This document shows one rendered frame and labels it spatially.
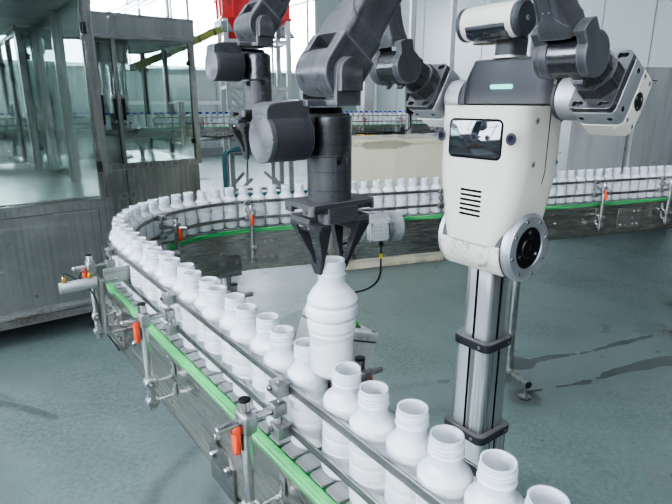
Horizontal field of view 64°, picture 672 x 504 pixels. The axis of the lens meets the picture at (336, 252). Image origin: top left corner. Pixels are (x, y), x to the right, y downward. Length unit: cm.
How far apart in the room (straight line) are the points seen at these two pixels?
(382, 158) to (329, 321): 418
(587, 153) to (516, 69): 553
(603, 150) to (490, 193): 574
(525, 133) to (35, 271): 320
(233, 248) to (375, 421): 163
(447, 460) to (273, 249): 176
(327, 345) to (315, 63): 36
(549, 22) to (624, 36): 1290
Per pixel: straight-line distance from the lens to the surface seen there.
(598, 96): 113
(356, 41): 67
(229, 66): 107
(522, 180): 120
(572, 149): 662
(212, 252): 219
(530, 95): 125
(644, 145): 736
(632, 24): 1388
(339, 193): 67
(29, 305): 387
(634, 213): 328
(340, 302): 70
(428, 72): 139
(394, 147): 487
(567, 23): 101
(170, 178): 594
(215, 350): 105
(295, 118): 64
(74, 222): 378
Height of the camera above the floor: 150
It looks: 16 degrees down
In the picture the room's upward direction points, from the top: straight up
